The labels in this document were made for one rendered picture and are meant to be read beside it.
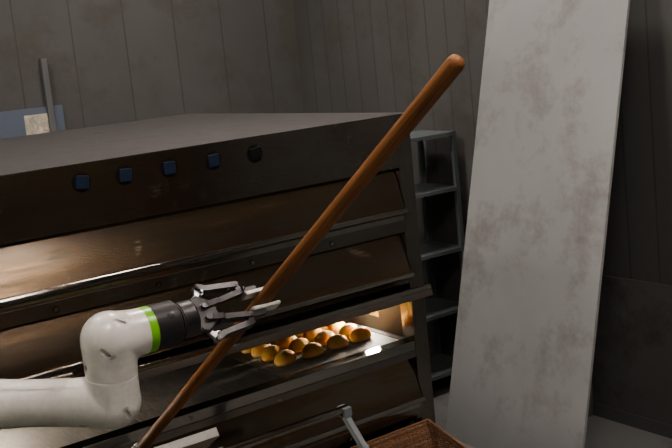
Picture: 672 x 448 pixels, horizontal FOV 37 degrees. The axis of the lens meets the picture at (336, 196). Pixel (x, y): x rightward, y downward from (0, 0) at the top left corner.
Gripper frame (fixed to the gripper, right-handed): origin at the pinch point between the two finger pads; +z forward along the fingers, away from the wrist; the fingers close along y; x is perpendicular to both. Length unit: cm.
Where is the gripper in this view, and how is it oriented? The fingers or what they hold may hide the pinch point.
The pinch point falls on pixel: (260, 299)
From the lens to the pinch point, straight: 213.7
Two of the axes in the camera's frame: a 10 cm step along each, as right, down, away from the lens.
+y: 4.3, 8.3, -3.6
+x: 4.3, -5.3, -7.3
